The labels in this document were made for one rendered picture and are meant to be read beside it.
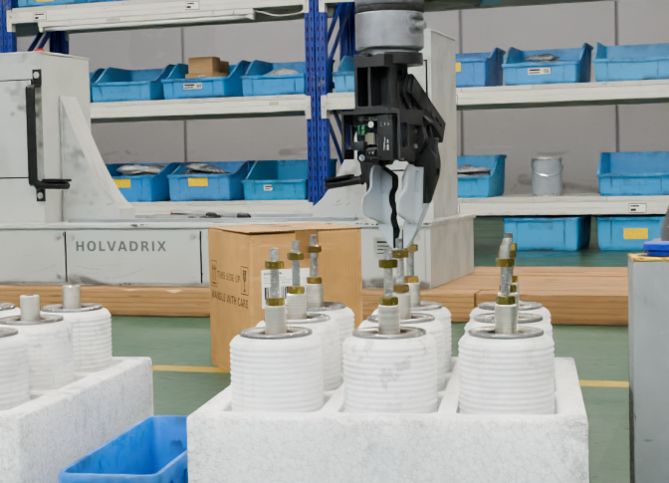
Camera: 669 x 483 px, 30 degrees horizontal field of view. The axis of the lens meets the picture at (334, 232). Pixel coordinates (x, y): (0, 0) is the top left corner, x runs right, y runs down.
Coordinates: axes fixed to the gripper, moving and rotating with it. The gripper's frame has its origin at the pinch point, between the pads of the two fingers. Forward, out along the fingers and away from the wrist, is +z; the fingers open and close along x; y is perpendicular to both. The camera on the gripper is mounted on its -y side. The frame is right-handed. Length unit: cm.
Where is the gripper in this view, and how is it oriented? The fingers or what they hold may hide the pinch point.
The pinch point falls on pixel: (402, 235)
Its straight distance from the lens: 139.4
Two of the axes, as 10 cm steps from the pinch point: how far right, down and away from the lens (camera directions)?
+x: 8.7, 0.1, -4.9
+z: 0.2, 10.0, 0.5
